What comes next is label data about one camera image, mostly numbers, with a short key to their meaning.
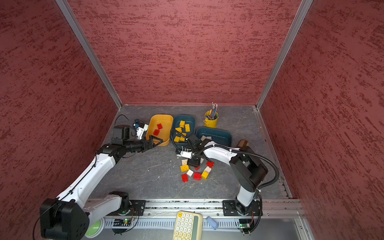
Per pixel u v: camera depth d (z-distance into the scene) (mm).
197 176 852
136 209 767
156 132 1033
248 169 467
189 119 1078
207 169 871
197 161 792
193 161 792
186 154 786
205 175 824
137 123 1009
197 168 871
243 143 969
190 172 852
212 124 1006
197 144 708
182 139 995
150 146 670
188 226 682
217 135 1039
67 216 379
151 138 694
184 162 897
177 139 950
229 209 736
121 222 715
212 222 685
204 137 995
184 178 848
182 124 1063
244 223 708
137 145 679
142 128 728
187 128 1063
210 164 899
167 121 1102
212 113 1003
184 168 874
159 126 1065
